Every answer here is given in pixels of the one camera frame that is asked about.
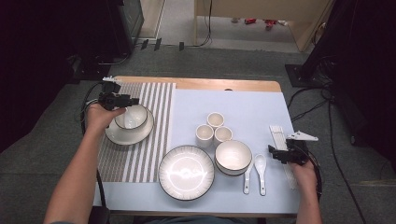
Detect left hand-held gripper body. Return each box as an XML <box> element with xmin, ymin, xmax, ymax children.
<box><xmin>98</xmin><ymin>76</ymin><xmax>131</xmax><ymax>110</ymax></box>

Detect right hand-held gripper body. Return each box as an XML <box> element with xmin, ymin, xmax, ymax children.
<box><xmin>284</xmin><ymin>130</ymin><xmax>319</xmax><ymax>166</ymax></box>

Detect white ceramic spoon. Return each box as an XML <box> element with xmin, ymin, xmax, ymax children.
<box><xmin>242</xmin><ymin>160</ymin><xmax>255</xmax><ymax>195</ymax></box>
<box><xmin>123</xmin><ymin>104</ymin><xmax>135</xmax><ymax>125</ymax></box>
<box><xmin>254</xmin><ymin>153</ymin><xmax>268</xmax><ymax>197</ymax></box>

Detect row of white chopsticks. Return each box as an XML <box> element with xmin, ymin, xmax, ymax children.
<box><xmin>269</xmin><ymin>124</ymin><xmax>298</xmax><ymax>190</ymax></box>

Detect white bowl with dark rim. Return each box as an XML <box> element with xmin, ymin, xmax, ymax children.
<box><xmin>214</xmin><ymin>139</ymin><xmax>253</xmax><ymax>174</ymax></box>
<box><xmin>114</xmin><ymin>104</ymin><xmax>149</xmax><ymax>131</ymax></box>
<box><xmin>215</xmin><ymin>161</ymin><xmax>251</xmax><ymax>177</ymax></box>

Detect white plate with dark rim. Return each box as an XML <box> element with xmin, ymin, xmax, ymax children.
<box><xmin>158</xmin><ymin>145</ymin><xmax>216</xmax><ymax>202</ymax></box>
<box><xmin>105</xmin><ymin>106</ymin><xmax>155</xmax><ymax>147</ymax></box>

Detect person's right hand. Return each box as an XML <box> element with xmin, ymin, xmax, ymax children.
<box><xmin>289</xmin><ymin>159</ymin><xmax>318</xmax><ymax>191</ymax></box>

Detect person's left hand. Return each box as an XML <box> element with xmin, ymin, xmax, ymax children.
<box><xmin>85</xmin><ymin>103</ymin><xmax>127</xmax><ymax>138</ymax></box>

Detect black stand base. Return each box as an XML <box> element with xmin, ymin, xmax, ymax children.
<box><xmin>284</xmin><ymin>63</ymin><xmax>316</xmax><ymax>88</ymax></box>
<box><xmin>73</xmin><ymin>55</ymin><xmax>110</xmax><ymax>82</ymax></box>

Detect pale blue table sheet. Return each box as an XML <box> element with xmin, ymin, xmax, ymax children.
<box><xmin>92</xmin><ymin>88</ymin><xmax>304</xmax><ymax>216</ymax></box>

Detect white ceramic cup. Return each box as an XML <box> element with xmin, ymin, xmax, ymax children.
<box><xmin>213</xmin><ymin>125</ymin><xmax>233</xmax><ymax>147</ymax></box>
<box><xmin>195</xmin><ymin>123</ymin><xmax>215</xmax><ymax>148</ymax></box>
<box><xmin>206</xmin><ymin>111</ymin><xmax>226</xmax><ymax>129</ymax></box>

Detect striped woven placemat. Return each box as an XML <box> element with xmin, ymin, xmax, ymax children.
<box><xmin>97</xmin><ymin>82</ymin><xmax>177</xmax><ymax>184</ymax></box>

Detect dark cabinet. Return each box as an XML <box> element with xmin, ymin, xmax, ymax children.
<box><xmin>106</xmin><ymin>0</ymin><xmax>145</xmax><ymax>57</ymax></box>

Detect dark curtain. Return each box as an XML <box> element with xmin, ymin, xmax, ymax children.
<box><xmin>303</xmin><ymin>0</ymin><xmax>396</xmax><ymax>162</ymax></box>
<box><xmin>0</xmin><ymin>0</ymin><xmax>122</xmax><ymax>152</ymax></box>

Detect person's clothing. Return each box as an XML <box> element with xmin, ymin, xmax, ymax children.
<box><xmin>49</xmin><ymin>206</ymin><xmax>261</xmax><ymax>224</ymax></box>

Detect left hand-held gripper cable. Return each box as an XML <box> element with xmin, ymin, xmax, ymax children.
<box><xmin>79</xmin><ymin>81</ymin><xmax>108</xmax><ymax>208</ymax></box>

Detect hand-held gripper cable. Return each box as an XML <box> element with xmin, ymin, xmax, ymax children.
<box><xmin>79</xmin><ymin>81</ymin><xmax>108</xmax><ymax>208</ymax></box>
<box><xmin>306</xmin><ymin>148</ymin><xmax>324</xmax><ymax>200</ymax></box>

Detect right hand-held gripper cable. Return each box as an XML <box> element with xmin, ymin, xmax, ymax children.
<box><xmin>306</xmin><ymin>148</ymin><xmax>324</xmax><ymax>200</ymax></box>

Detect long black floor cable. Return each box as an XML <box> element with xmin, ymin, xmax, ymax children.
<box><xmin>326</xmin><ymin>92</ymin><xmax>368</xmax><ymax>224</ymax></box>

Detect hanging black cable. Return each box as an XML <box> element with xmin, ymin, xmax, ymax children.
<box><xmin>199</xmin><ymin>0</ymin><xmax>214</xmax><ymax>49</ymax></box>

